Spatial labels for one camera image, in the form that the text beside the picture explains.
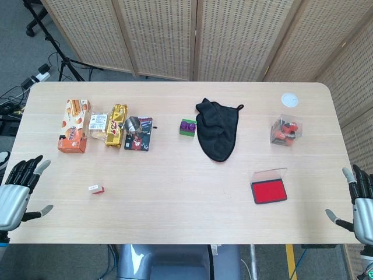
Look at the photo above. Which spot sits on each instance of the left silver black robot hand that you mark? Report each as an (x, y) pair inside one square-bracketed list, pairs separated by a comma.
[(13, 201)]

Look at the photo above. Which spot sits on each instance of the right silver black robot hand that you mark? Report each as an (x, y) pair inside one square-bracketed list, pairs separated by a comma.
[(363, 210)]

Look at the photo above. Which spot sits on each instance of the white and red block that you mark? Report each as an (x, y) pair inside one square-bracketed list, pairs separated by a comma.
[(96, 189)]

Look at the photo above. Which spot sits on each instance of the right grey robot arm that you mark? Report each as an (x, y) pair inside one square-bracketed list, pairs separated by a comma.
[(367, 259)]

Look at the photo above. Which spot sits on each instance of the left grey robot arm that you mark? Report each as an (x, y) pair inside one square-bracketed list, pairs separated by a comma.
[(3, 243)]

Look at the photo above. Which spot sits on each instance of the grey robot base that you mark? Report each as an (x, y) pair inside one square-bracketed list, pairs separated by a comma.
[(175, 262)]

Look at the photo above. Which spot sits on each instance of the orange biscuit box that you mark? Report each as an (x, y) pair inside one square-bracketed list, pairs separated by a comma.
[(73, 128)]

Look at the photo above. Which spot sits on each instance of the red ink pad clear lid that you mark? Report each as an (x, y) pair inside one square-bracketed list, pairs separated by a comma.
[(269, 191)]

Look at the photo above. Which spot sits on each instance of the clear box red black items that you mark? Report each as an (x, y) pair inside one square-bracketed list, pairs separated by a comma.
[(285, 131)]

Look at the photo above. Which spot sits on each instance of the clear wrapped bread packet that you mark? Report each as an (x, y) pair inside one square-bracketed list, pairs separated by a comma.
[(97, 124)]

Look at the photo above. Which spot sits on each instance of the gold snack pack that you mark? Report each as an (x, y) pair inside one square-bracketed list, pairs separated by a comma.
[(115, 128)]

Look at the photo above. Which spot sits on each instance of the white power strip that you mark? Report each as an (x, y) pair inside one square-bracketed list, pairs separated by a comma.
[(42, 76)]

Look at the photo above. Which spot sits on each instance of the white round disc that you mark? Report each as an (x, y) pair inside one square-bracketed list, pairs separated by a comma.
[(289, 100)]

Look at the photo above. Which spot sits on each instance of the dark patterned flat box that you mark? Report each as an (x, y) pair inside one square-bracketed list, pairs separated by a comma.
[(139, 141)]

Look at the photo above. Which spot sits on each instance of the steel gooseneck pitcher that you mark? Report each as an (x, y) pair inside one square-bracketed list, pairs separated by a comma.
[(133, 125)]

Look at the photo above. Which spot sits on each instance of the black tripod stand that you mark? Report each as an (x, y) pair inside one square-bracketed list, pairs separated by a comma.
[(62, 56)]

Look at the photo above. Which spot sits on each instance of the black cloth mitt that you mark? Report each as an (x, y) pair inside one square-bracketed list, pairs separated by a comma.
[(217, 134)]

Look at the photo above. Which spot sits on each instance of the black office chair base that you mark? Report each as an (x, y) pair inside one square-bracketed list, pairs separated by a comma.
[(32, 27)]

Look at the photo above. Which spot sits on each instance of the green toy brick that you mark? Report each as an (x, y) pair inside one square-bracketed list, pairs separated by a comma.
[(186, 133)]

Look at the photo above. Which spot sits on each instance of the purple toy brick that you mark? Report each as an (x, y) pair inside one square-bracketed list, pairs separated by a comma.
[(189, 126)]

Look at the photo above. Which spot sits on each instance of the wooden rattan folding screen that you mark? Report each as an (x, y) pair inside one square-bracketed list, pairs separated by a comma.
[(233, 35)]

